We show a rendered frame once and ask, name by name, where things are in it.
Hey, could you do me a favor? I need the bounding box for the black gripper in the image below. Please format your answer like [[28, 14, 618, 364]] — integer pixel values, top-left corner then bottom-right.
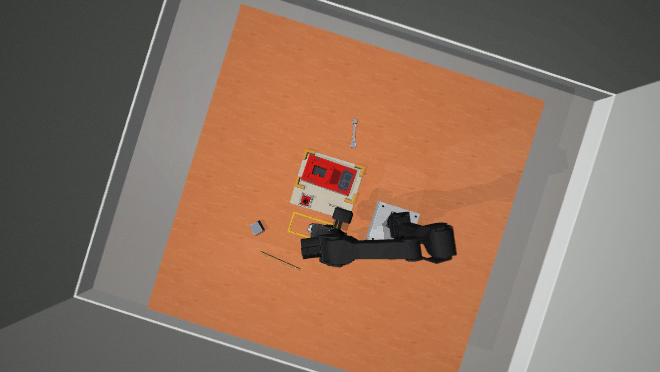
[[329, 207, 353, 236]]

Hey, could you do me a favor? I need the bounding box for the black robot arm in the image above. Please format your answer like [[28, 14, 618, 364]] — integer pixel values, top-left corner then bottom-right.
[[300, 211, 457, 267]]

